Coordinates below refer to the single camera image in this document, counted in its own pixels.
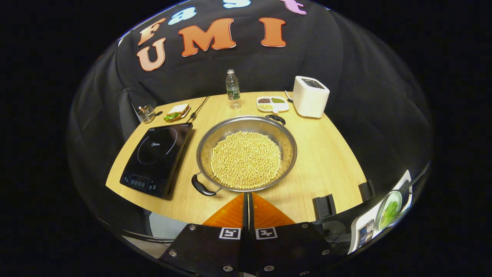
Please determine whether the black table clamp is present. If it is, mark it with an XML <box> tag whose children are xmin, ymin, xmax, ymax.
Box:
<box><xmin>312</xmin><ymin>194</ymin><xmax>337</xmax><ymax>220</ymax></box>
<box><xmin>358</xmin><ymin>180</ymin><xmax>375</xmax><ymax>201</ymax></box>

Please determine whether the sandwich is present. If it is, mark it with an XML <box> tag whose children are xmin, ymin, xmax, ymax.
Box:
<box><xmin>164</xmin><ymin>103</ymin><xmax>191</xmax><ymax>122</ymax></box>

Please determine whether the white divided bean dish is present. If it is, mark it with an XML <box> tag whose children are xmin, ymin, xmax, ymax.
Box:
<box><xmin>256</xmin><ymin>96</ymin><xmax>289</xmax><ymax>114</ymax></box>

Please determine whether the pile of soybeans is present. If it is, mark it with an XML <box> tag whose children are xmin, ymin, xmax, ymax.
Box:
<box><xmin>210</xmin><ymin>131</ymin><xmax>282</xmax><ymax>189</ymax></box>

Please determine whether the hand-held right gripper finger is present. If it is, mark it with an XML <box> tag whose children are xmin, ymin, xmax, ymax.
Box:
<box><xmin>249</xmin><ymin>192</ymin><xmax>342</xmax><ymax>275</ymax></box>
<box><xmin>160</xmin><ymin>192</ymin><xmax>249</xmax><ymax>275</ymax></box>

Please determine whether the clear plastic water bottle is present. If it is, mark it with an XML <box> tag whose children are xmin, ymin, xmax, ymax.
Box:
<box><xmin>225</xmin><ymin>69</ymin><xmax>242</xmax><ymax>110</ymax></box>

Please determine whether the black backdrop cloth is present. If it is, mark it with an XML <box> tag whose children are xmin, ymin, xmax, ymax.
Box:
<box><xmin>67</xmin><ymin>0</ymin><xmax>433</xmax><ymax>239</ymax></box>

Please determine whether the black induction cooktop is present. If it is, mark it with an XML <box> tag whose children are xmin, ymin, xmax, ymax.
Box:
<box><xmin>120</xmin><ymin>122</ymin><xmax>194</xmax><ymax>200</ymax></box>

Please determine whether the bowl of green vegetables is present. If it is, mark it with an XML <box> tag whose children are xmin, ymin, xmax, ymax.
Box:
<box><xmin>375</xmin><ymin>190</ymin><xmax>403</xmax><ymax>230</ymax></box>

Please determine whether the small glass cup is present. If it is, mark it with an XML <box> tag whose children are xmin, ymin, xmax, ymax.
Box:
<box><xmin>138</xmin><ymin>105</ymin><xmax>157</xmax><ymax>123</ymax></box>

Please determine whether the black cooktop cable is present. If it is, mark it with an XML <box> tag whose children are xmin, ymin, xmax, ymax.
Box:
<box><xmin>187</xmin><ymin>96</ymin><xmax>210</xmax><ymax>123</ymax></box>

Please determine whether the white toaster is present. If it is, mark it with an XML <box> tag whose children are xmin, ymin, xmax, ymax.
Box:
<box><xmin>292</xmin><ymin>76</ymin><xmax>330</xmax><ymax>118</ymax></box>

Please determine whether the stainless steel pot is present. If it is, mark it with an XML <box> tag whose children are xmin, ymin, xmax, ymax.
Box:
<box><xmin>191</xmin><ymin>114</ymin><xmax>298</xmax><ymax>197</ymax></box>

